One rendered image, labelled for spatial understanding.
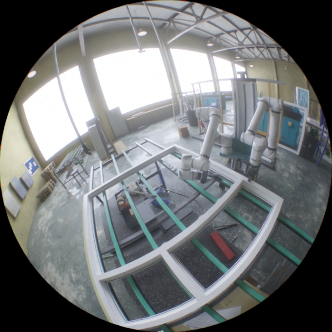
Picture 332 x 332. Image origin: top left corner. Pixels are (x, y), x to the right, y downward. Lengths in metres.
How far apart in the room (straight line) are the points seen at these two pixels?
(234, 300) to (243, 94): 2.06
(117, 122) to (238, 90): 6.85
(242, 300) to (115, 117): 7.98
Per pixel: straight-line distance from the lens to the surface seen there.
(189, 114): 5.17
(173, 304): 1.11
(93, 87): 7.81
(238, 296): 1.09
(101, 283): 0.97
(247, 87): 1.64
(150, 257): 0.75
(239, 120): 1.70
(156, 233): 1.20
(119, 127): 7.53
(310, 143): 4.32
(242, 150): 1.78
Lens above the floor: 1.63
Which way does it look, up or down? 35 degrees down
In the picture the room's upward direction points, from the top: 17 degrees counter-clockwise
